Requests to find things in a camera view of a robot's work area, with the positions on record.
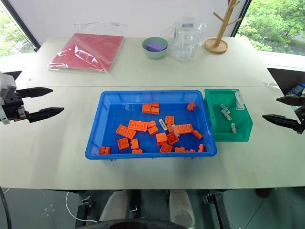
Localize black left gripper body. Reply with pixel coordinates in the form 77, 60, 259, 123
4, 91, 31, 122

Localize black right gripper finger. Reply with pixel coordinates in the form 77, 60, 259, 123
276, 95, 304, 106
262, 114, 299, 131

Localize red sheets in clear bag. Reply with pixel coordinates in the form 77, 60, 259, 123
47, 21, 128, 77

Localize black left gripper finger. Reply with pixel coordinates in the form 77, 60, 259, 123
16, 87, 54, 98
26, 107, 65, 124

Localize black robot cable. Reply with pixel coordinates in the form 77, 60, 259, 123
0, 187, 12, 229

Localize green plastic bin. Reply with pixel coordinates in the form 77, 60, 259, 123
203, 88, 254, 143

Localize purple foam block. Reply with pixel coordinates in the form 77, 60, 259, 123
146, 42, 167, 52

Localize grey rounded robot leg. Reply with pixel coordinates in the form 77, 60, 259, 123
98, 190, 132, 222
168, 189, 196, 229

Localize crumpled clear plastic bag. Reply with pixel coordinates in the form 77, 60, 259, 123
161, 20, 207, 62

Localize wooden mug tree stand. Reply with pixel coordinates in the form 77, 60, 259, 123
203, 0, 249, 55

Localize white cable on table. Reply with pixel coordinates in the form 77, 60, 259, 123
263, 81, 279, 91

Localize clear plastic water bottle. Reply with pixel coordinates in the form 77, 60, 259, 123
285, 83, 305, 96

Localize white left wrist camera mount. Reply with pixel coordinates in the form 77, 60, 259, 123
0, 72, 17, 125

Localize pale green bowl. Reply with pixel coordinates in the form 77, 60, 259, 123
142, 36, 170, 60

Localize black table leg bracket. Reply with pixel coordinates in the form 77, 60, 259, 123
202, 191, 232, 229
75, 196, 94, 228

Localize thin white cable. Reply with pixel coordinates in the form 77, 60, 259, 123
65, 190, 99, 224

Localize black window frame bar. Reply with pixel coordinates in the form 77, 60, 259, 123
0, 0, 41, 52
232, 0, 253, 39

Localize blue plastic bin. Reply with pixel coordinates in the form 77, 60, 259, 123
84, 89, 218, 162

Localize dark rounded robot torso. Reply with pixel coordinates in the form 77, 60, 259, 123
97, 218, 192, 229

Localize small clear label sleeve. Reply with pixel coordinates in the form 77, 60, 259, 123
234, 90, 246, 111

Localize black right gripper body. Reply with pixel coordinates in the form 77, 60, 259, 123
294, 88, 305, 135

